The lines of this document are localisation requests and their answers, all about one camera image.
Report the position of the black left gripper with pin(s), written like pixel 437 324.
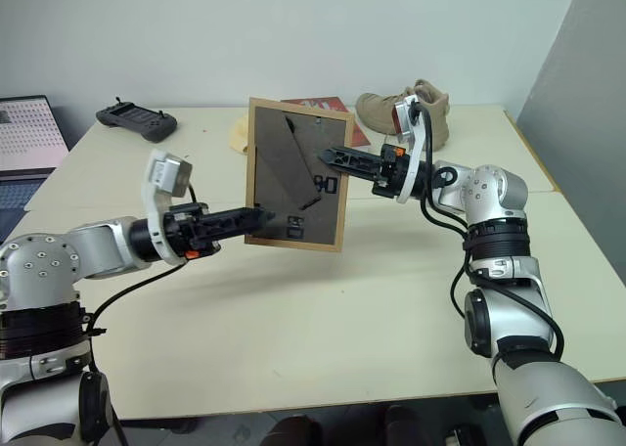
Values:
pixel 193 228

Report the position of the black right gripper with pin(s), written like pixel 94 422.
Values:
pixel 391 169

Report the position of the wooden picture frame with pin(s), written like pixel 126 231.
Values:
pixel 288 182

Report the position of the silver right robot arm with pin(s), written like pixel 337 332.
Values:
pixel 494 187

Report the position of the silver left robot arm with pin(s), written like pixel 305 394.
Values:
pixel 58 255

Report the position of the tan suede boot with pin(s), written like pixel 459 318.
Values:
pixel 386 113

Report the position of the red printed booklet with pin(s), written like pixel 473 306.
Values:
pixel 332 105

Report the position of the beige cloth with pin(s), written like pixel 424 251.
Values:
pixel 239 135

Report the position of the black handheld controller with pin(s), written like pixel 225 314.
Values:
pixel 137 118

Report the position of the dark rounded shape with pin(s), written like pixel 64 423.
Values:
pixel 293 431

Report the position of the open laptop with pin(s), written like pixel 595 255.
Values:
pixel 24 143

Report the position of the grey partition panel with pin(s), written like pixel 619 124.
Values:
pixel 577 123

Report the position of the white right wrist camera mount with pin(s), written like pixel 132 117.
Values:
pixel 411 128

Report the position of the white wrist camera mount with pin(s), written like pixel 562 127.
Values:
pixel 411 128
pixel 164 182

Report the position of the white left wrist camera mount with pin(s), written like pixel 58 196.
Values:
pixel 164 182

